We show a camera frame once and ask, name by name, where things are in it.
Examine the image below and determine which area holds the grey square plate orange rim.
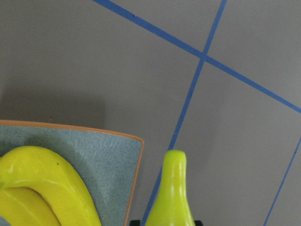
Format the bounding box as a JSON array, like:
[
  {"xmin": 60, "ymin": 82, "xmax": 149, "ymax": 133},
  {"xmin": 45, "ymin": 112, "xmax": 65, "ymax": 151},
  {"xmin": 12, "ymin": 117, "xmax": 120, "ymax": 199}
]
[{"xmin": 0, "ymin": 120, "xmax": 144, "ymax": 226}]

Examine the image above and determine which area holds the bright yellow banana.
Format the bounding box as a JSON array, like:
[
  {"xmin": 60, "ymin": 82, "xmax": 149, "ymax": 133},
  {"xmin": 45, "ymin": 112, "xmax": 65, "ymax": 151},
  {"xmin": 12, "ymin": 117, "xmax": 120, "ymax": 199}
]
[{"xmin": 0, "ymin": 187, "xmax": 60, "ymax": 226}]

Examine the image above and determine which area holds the brown paper table cover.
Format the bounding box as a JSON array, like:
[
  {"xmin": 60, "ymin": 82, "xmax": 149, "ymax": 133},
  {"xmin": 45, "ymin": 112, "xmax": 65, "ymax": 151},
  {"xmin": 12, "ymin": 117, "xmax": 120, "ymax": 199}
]
[{"xmin": 0, "ymin": 0, "xmax": 301, "ymax": 226}]

